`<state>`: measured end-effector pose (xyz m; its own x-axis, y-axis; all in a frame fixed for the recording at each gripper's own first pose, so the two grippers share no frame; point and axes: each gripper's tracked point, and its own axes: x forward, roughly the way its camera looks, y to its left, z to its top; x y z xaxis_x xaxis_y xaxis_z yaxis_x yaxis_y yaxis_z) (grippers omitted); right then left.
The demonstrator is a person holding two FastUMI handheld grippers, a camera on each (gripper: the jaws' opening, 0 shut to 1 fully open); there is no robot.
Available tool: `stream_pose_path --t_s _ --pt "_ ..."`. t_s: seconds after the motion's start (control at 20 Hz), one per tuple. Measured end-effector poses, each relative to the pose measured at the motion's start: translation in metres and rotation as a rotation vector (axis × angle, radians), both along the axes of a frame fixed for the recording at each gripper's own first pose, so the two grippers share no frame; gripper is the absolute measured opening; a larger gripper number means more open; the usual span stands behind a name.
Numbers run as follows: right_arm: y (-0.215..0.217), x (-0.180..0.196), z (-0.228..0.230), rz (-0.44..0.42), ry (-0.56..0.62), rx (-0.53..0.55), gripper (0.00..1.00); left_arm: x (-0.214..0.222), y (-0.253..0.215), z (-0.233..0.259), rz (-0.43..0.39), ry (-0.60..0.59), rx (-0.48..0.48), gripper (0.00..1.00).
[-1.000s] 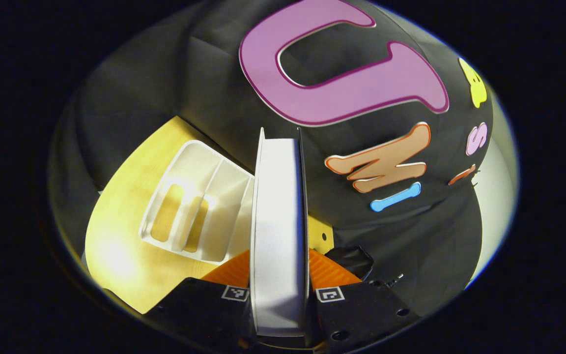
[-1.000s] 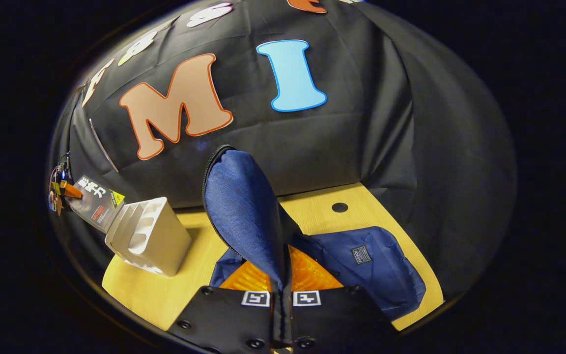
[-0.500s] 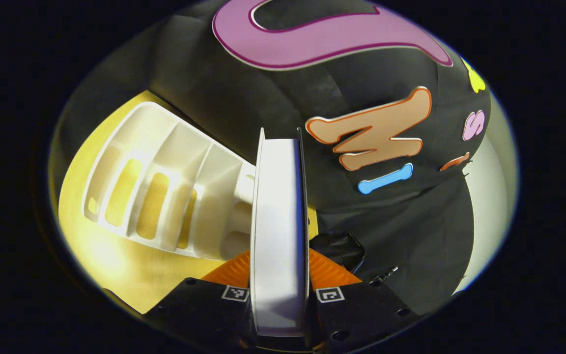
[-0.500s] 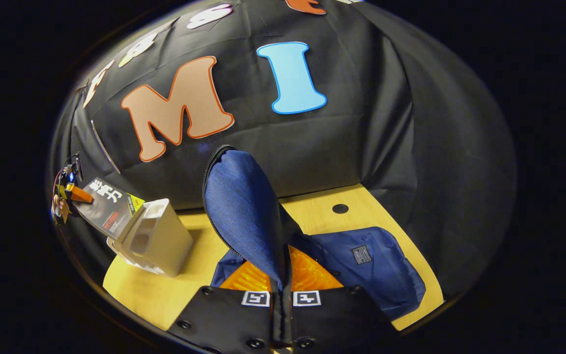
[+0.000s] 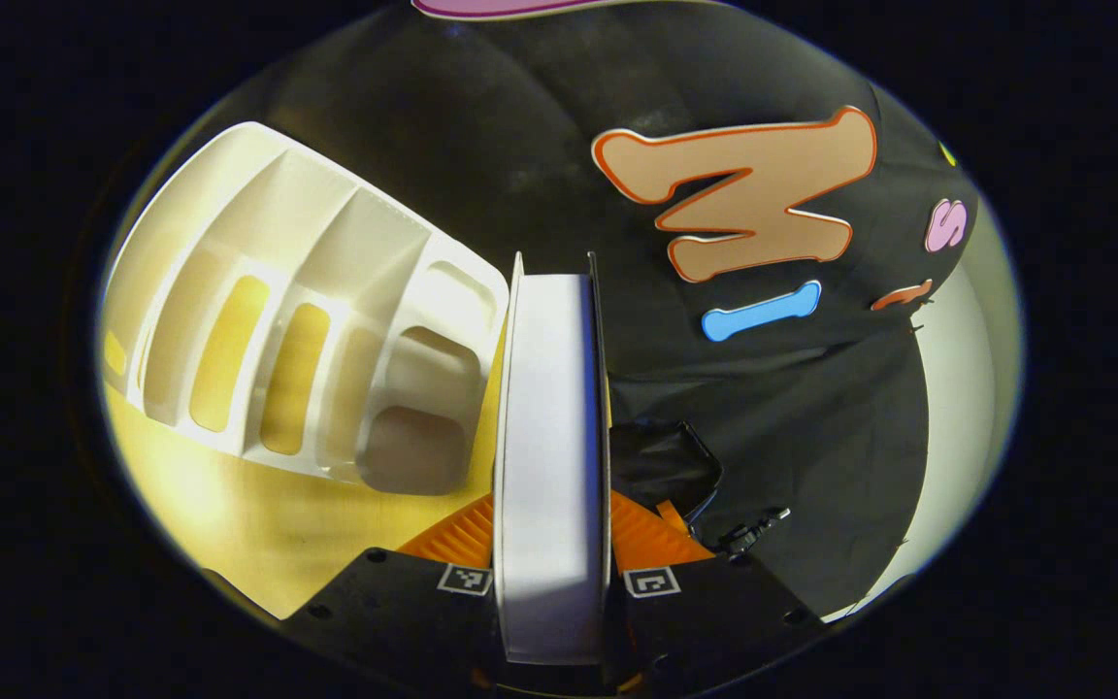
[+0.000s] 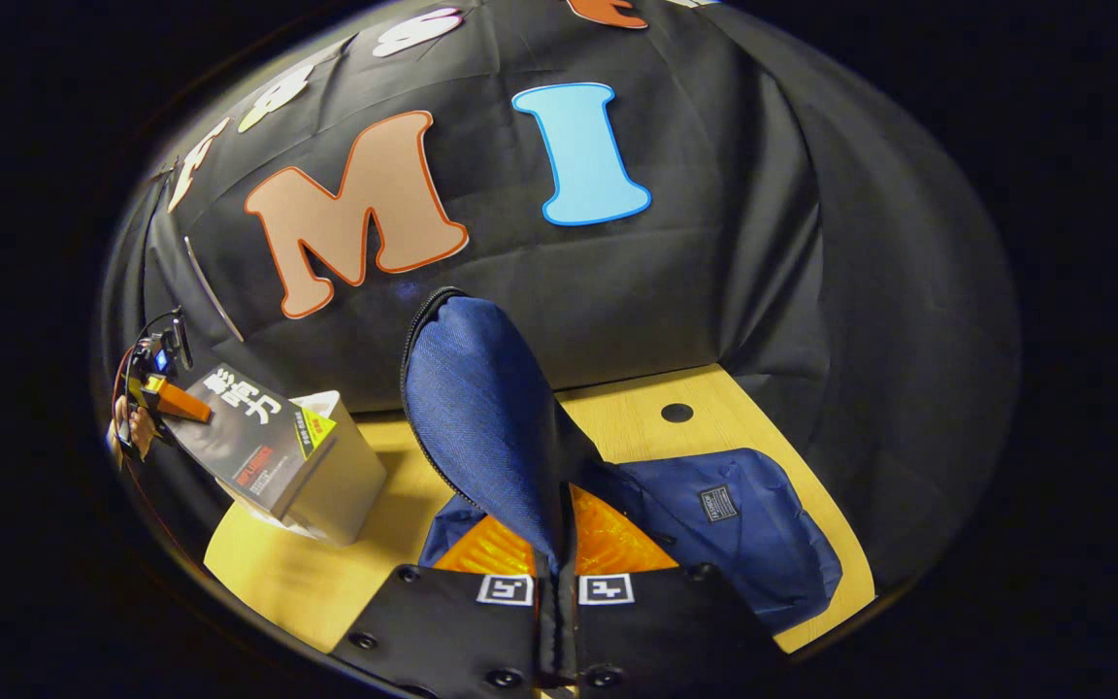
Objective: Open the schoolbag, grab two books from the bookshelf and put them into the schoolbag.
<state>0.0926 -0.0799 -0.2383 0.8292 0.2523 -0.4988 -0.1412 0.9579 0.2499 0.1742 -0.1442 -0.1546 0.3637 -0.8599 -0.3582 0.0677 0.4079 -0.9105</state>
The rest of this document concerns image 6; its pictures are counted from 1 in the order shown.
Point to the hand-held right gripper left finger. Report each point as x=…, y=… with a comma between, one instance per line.
x=443, y=626

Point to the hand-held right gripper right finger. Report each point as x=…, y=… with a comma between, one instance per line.
x=666, y=626

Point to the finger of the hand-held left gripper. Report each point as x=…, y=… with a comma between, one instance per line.
x=176, y=400

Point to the white bookshelf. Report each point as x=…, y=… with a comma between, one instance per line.
x=350, y=476

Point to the blue schoolbag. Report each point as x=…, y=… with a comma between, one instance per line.
x=481, y=408

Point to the black backdrop cloth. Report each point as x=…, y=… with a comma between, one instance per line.
x=714, y=243

